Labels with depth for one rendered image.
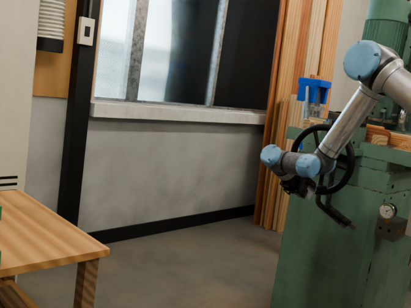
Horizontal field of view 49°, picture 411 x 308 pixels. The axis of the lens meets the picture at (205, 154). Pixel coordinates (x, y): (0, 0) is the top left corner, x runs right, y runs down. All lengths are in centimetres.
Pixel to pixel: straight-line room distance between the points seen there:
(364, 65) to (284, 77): 219
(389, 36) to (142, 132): 148
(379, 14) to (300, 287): 126
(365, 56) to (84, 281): 104
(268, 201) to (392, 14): 184
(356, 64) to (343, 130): 28
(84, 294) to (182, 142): 177
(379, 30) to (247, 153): 179
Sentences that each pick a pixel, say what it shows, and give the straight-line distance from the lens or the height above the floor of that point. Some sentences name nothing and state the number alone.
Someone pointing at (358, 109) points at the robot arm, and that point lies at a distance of 156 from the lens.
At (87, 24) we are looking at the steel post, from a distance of 238.
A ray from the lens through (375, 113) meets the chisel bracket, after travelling 218.
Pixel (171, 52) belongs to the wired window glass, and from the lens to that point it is 296.
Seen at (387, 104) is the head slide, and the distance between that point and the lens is 224.
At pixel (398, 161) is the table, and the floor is 85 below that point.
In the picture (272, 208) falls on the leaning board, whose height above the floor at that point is 17.
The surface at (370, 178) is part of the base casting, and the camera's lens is 200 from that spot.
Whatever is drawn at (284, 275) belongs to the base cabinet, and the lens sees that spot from 228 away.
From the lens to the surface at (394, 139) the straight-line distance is 212.
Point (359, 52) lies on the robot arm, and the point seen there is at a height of 120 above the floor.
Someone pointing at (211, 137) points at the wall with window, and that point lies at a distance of 324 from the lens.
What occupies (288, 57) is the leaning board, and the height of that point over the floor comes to 131.
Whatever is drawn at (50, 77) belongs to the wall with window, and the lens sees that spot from 240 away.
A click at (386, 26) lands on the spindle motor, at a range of 212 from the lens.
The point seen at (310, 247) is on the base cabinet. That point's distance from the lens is 217.
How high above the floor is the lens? 106
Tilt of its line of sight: 9 degrees down
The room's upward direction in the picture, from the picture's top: 8 degrees clockwise
